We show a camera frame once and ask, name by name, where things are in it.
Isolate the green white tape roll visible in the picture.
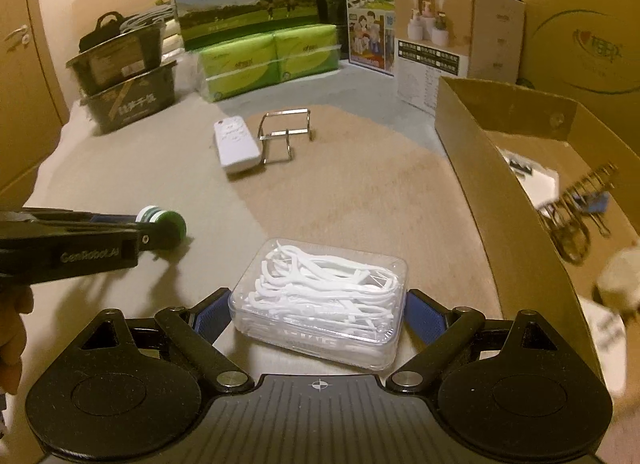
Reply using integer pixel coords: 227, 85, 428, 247
136, 205, 186, 240

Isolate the clear floss pick box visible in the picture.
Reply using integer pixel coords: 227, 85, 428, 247
228, 238, 408, 372

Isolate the white remote control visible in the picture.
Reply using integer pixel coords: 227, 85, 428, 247
214, 116, 262, 175

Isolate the chrome wire holder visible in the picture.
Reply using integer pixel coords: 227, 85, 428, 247
256, 108, 314, 165

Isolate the white card box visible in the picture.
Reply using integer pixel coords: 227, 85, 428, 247
499, 149, 560, 209

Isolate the beige tape measure roll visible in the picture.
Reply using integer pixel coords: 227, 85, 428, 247
596, 245, 640, 313

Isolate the blue binder clip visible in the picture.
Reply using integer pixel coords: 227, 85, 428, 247
582, 191, 611, 238

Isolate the person left hand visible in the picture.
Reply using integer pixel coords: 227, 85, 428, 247
0, 285, 34, 395

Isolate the wooden door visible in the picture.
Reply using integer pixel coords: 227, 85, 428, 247
1, 0, 70, 210

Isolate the lower dark storage basket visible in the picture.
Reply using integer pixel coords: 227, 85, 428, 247
82, 60, 177, 134

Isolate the dark storage basket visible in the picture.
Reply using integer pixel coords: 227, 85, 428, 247
66, 22, 165, 96
82, 60, 177, 134

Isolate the upper dark storage basket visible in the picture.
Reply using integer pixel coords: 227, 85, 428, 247
66, 22, 165, 96

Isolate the green tissue pack bundle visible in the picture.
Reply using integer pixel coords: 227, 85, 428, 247
196, 24, 342, 102

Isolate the black laptop bag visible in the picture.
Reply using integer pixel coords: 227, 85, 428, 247
78, 12, 125, 53

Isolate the shallow cardboard tray box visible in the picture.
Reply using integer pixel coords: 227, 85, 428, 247
435, 78, 639, 422

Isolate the white humidifier product box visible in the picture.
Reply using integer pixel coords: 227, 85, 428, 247
394, 0, 525, 117

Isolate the large brown cardboard box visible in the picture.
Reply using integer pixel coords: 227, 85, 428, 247
518, 0, 639, 126

